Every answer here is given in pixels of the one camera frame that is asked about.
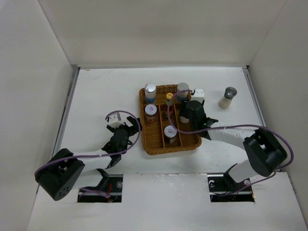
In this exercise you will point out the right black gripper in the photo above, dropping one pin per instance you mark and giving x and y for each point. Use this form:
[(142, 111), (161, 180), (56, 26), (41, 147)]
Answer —
[(183, 107)]

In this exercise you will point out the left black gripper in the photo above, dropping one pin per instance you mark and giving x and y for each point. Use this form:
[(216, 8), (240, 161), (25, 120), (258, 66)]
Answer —
[(132, 129)]

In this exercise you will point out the black knob white powder bottle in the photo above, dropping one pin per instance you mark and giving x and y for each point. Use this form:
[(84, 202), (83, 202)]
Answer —
[(184, 120)]

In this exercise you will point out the tall blue label jar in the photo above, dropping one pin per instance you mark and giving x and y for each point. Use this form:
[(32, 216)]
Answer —
[(183, 92)]

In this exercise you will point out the dark paste jar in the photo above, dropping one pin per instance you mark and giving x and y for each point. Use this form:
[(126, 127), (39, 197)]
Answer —
[(150, 112), (170, 134)]

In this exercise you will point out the red sauce bottle yellow cap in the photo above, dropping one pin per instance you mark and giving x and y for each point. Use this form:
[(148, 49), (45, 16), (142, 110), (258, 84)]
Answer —
[(169, 105)]

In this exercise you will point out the dark cap salt shaker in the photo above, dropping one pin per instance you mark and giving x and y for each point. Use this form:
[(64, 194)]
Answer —
[(229, 94)]

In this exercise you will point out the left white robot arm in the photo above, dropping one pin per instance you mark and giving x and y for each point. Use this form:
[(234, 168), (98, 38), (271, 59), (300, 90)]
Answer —
[(62, 173)]

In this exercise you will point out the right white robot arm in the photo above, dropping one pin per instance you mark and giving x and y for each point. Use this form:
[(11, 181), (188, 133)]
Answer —
[(263, 150)]

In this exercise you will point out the brown wicker divided tray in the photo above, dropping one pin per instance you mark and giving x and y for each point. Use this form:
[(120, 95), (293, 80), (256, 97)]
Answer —
[(153, 138)]

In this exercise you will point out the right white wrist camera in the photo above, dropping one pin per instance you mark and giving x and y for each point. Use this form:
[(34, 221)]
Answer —
[(198, 94)]

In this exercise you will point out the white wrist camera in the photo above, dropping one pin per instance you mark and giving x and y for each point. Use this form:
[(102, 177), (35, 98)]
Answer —
[(114, 120), (198, 94)]

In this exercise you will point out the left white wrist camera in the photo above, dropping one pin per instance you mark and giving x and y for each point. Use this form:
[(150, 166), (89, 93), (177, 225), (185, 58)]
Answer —
[(114, 120)]

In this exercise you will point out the right aluminium table rail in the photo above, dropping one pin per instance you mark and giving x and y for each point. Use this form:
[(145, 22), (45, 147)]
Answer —
[(253, 94)]

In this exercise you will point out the aluminium table rail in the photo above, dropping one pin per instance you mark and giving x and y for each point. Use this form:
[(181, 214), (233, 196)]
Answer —
[(253, 94), (65, 114)]

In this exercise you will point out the left aluminium table rail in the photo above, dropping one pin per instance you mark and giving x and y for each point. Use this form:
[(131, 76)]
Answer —
[(65, 114)]

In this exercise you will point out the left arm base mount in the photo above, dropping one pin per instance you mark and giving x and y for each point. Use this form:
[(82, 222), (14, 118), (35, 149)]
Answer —
[(100, 187)]

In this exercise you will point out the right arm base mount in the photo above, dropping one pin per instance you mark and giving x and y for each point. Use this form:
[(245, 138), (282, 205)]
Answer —
[(223, 189)]

